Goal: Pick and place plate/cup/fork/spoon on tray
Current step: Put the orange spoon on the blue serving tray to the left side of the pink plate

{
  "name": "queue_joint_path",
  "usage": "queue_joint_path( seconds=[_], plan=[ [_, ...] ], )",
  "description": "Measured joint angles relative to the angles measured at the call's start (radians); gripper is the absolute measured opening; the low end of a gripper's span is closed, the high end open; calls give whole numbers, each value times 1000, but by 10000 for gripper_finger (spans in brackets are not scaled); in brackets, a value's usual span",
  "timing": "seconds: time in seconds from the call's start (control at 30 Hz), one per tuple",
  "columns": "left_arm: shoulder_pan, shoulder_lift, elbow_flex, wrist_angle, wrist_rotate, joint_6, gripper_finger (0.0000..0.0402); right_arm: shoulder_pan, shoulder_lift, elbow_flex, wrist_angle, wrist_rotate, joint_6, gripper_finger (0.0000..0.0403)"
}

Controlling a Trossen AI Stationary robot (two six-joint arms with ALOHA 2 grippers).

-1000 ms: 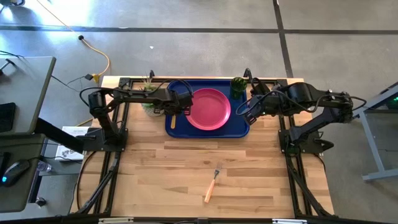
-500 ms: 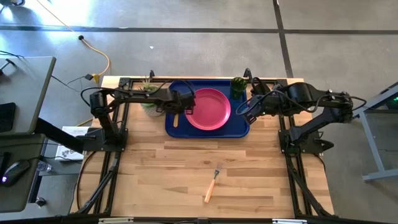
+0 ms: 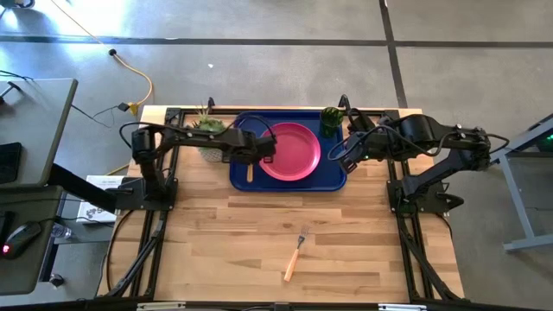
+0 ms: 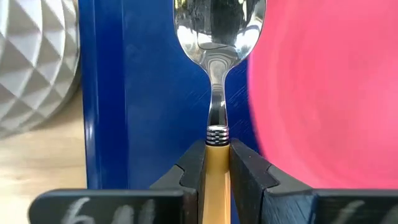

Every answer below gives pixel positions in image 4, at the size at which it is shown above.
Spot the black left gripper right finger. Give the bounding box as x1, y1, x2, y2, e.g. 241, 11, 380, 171
229, 138, 398, 224

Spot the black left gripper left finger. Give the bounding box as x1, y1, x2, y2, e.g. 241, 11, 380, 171
27, 138, 206, 224

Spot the pink plastic plate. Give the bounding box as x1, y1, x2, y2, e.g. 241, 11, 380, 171
247, 0, 398, 190

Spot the spoon with orange handle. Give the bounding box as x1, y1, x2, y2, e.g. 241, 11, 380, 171
172, 0, 267, 224

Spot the blue plastic tray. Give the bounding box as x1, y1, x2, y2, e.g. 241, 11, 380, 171
77, 0, 261, 224

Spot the succulent in patterned pot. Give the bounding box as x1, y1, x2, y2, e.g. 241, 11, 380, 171
0, 0, 81, 140

